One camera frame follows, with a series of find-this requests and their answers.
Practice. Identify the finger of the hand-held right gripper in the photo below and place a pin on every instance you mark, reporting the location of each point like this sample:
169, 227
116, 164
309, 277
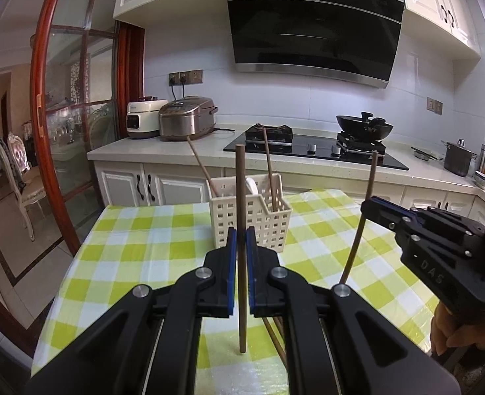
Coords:
378, 212
390, 205

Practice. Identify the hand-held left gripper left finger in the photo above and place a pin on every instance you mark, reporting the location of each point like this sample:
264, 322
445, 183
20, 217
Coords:
231, 271

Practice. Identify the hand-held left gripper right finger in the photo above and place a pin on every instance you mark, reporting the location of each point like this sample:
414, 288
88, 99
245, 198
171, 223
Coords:
253, 271

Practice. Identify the cream plastic utensil basket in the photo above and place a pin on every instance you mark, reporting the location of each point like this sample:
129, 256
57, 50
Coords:
267, 226

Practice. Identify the white ceramic spoon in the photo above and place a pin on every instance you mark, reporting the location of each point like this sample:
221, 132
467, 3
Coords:
252, 185

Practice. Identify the person's right hand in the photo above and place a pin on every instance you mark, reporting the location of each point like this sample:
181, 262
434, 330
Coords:
452, 333

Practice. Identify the black burner grate under wok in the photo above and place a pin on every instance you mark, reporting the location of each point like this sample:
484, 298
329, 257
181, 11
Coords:
360, 144

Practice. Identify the stainless steel stock pot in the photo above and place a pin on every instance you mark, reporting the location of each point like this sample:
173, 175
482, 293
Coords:
458, 160

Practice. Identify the black wok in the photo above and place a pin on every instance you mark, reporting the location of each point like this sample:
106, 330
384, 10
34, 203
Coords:
362, 125

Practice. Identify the green checkered tablecloth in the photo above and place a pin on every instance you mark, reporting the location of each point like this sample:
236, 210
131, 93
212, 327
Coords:
143, 247

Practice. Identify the blue patterned white bowl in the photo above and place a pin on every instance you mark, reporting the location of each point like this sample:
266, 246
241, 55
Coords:
481, 180

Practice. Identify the steel thermos bottle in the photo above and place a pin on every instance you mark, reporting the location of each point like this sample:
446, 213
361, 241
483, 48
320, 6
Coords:
482, 158

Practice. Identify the black glass gas cooktop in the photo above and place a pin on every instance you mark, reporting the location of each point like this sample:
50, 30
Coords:
292, 151

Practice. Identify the bare black burner grate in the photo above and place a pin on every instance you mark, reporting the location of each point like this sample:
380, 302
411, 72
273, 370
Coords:
275, 133

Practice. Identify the white lower kitchen cabinets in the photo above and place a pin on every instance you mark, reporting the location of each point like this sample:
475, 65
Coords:
119, 181

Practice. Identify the brown metallic rice cooker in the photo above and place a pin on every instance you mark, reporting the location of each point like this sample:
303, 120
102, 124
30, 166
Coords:
187, 121

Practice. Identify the white rice cooker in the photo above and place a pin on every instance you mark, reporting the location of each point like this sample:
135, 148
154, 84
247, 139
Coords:
141, 119

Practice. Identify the black range hood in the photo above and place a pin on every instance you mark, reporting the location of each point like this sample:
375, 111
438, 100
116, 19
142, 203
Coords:
312, 24

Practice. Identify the white ornate dining chair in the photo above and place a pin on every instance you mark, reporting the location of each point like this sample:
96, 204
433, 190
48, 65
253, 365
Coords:
24, 197

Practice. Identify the red wood glass sliding door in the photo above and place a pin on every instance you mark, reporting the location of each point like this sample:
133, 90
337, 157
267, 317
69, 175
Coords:
38, 131

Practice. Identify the small wall outlet panel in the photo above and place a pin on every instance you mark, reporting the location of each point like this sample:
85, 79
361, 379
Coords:
435, 105

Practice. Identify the wall outlet panel with plugs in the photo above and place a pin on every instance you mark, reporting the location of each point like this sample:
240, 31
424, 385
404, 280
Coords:
187, 77

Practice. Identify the red wooden door frame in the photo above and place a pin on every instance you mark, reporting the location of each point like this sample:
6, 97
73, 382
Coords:
3, 312

